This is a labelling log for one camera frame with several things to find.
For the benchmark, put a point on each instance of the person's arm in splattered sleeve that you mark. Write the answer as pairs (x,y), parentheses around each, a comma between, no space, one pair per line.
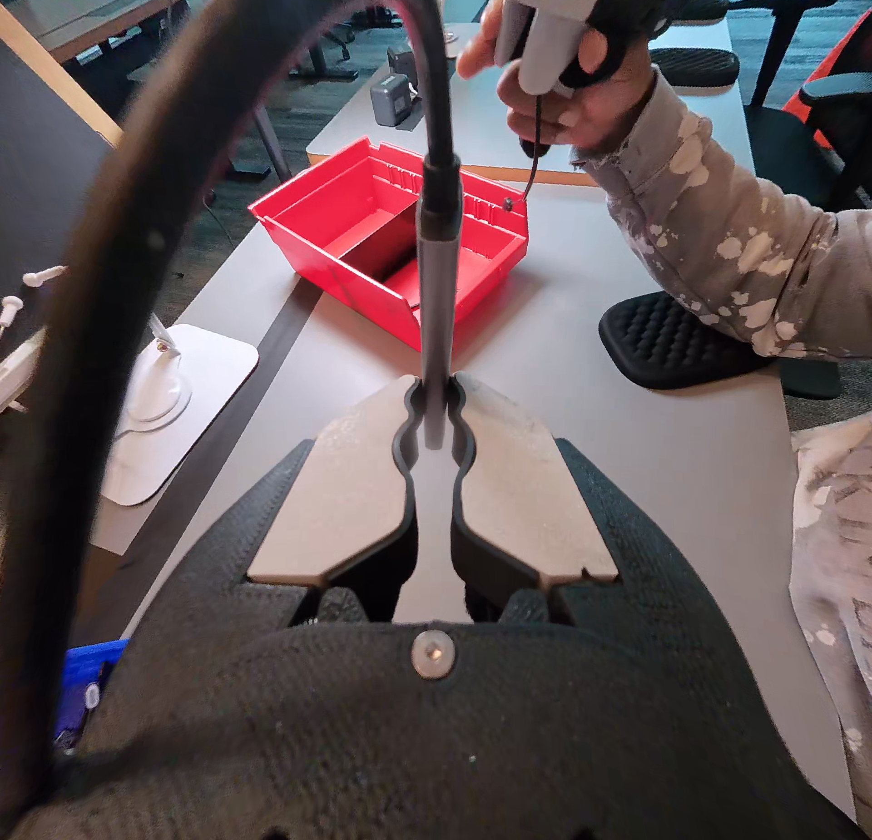
(838,581)

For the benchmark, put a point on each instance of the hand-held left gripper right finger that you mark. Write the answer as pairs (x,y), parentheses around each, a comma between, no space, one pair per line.
(531,506)

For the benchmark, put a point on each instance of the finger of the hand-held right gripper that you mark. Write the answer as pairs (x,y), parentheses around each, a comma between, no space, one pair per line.
(512,29)
(552,50)

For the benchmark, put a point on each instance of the black mesh office chair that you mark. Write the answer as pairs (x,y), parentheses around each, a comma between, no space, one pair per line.
(804,145)

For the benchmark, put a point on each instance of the black bin divider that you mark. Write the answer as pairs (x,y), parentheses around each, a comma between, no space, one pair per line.
(381,247)

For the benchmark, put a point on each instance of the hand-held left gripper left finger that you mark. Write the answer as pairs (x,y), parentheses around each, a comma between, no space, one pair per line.
(334,499)

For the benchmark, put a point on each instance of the person's right forearm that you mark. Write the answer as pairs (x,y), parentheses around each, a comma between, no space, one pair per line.
(736,240)

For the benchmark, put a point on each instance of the grey metal box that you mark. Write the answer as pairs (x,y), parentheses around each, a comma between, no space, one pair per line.
(392,101)

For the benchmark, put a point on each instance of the person's right hand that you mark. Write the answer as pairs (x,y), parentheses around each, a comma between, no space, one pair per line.
(579,118)

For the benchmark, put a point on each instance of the red plastic bin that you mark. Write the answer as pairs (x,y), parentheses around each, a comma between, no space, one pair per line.
(327,254)

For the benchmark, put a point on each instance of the blue plastic bin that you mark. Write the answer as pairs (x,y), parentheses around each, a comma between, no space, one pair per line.
(85,670)

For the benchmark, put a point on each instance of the black mesh cushion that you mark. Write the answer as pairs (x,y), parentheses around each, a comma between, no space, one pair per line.
(674,343)

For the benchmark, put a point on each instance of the wooden-edged desk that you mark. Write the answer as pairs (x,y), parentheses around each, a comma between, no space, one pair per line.
(102,9)

